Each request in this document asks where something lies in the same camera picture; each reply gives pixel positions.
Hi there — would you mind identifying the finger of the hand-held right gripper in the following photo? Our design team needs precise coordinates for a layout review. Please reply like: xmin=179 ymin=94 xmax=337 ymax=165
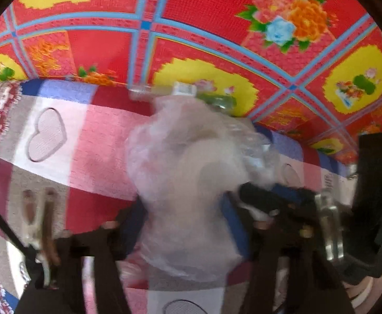
xmin=238 ymin=182 xmax=312 ymax=223
xmin=272 ymin=184 xmax=316 ymax=205

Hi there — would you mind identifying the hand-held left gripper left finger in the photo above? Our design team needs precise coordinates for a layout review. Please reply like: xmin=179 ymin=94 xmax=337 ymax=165
xmin=14 ymin=196 xmax=149 ymax=314

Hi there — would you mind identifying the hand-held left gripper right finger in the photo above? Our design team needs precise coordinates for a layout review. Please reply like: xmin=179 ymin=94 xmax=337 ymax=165
xmin=220 ymin=191 xmax=355 ymax=314

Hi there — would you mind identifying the clear plastic bag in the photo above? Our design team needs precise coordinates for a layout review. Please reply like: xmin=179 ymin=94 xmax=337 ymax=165
xmin=125 ymin=96 xmax=278 ymax=283

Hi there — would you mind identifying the clear plastic bottle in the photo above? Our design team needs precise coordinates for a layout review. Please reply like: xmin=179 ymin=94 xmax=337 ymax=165
xmin=128 ymin=81 xmax=239 ymax=116

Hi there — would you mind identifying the person's right forearm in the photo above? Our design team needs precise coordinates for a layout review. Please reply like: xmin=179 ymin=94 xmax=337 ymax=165
xmin=341 ymin=275 xmax=382 ymax=311

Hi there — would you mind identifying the silver metal spring clip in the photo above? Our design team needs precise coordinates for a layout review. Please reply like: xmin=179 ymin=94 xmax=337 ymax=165
xmin=315 ymin=193 xmax=345 ymax=262
xmin=21 ymin=188 xmax=61 ymax=288

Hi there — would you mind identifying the patchwork heart print bedsheet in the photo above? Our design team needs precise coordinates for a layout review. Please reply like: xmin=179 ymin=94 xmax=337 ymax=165
xmin=0 ymin=78 xmax=361 ymax=314

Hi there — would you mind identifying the red floral printed cloth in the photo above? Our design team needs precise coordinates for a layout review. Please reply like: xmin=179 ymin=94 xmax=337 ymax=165
xmin=0 ymin=0 xmax=382 ymax=167

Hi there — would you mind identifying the thick black cable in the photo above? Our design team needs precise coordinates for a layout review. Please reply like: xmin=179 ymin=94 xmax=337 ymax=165
xmin=0 ymin=190 xmax=38 ymax=259

